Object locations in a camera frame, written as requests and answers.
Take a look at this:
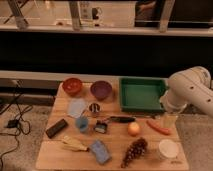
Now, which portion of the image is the blue sponge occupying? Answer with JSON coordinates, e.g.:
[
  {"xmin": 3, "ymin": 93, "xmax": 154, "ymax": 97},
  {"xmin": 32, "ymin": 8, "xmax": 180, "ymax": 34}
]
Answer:
[{"xmin": 89, "ymin": 140, "xmax": 111, "ymax": 165}]

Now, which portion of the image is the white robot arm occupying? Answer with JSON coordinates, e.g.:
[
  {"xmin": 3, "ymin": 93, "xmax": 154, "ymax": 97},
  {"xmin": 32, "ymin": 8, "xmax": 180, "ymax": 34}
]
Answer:
[{"xmin": 159, "ymin": 66, "xmax": 213, "ymax": 128}]

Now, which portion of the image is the blue plastic cup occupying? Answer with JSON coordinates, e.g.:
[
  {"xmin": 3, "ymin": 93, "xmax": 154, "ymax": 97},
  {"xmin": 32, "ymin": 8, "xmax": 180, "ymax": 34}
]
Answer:
[{"xmin": 75, "ymin": 116, "xmax": 89, "ymax": 133}]

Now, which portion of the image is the orange carrot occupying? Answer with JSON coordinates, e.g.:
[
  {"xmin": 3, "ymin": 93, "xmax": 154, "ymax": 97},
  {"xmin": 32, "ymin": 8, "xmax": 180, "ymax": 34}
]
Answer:
[{"xmin": 146, "ymin": 120, "xmax": 171, "ymax": 135}]

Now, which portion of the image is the white round lid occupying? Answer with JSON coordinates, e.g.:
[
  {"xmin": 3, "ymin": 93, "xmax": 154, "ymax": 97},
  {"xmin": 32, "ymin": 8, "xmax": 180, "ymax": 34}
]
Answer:
[{"xmin": 158, "ymin": 139, "xmax": 179, "ymax": 159}]

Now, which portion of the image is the orange apple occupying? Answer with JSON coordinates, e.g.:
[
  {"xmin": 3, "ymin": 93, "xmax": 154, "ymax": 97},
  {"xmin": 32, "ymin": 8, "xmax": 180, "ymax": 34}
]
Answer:
[{"xmin": 127, "ymin": 122, "xmax": 140, "ymax": 136}]

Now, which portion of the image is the green plastic tray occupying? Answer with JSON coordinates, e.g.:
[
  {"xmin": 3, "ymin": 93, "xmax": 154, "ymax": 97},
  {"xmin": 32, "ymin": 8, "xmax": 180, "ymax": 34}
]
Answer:
[{"xmin": 119, "ymin": 78, "xmax": 167, "ymax": 113}]

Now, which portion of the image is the dark grape bunch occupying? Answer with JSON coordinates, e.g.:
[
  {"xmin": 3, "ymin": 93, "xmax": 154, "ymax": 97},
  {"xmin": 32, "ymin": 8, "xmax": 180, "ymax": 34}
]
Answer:
[{"xmin": 121, "ymin": 138, "xmax": 148, "ymax": 168}]

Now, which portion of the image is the small black clip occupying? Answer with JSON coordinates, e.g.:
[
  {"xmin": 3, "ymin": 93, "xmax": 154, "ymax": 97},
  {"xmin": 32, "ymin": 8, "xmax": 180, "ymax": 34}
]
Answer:
[{"xmin": 94, "ymin": 121, "xmax": 108, "ymax": 134}]

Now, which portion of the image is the purple bowl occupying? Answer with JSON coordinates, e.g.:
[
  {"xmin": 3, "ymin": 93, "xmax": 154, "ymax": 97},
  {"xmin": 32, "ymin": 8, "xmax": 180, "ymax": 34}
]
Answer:
[{"xmin": 90, "ymin": 80, "xmax": 112, "ymax": 100}]

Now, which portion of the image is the light blue plate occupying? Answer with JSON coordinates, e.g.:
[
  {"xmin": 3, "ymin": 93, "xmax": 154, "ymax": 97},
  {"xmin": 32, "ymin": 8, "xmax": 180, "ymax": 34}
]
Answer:
[{"xmin": 67, "ymin": 98, "xmax": 87, "ymax": 118}]

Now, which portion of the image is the yellow banana bunch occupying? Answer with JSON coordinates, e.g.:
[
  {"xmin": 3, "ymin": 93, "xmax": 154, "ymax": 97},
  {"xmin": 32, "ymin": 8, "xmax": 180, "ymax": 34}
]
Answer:
[{"xmin": 62, "ymin": 136, "xmax": 88, "ymax": 151}]

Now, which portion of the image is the red bowl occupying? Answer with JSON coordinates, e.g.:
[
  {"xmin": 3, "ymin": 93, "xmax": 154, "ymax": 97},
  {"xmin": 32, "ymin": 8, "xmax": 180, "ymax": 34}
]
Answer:
[{"xmin": 62, "ymin": 78, "xmax": 82, "ymax": 96}]

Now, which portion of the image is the black rectangular block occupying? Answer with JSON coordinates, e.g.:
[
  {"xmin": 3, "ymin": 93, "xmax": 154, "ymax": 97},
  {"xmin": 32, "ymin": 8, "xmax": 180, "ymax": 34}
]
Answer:
[{"xmin": 46, "ymin": 119, "xmax": 68, "ymax": 138}]

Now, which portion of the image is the black power adapter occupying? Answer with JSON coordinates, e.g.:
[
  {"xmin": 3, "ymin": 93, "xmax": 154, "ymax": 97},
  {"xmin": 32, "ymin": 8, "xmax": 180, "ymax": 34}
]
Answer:
[{"xmin": 6, "ymin": 119, "xmax": 19, "ymax": 128}]

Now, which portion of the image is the black handled knife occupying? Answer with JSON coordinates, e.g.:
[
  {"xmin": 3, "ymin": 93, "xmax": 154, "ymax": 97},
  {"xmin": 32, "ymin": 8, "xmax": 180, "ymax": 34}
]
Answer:
[{"xmin": 101, "ymin": 116, "xmax": 135, "ymax": 123}]

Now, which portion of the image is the black floor cable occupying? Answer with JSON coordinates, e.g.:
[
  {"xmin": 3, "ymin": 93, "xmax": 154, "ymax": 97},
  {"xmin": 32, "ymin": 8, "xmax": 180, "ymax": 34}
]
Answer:
[{"xmin": 0, "ymin": 82, "xmax": 34, "ymax": 171}]

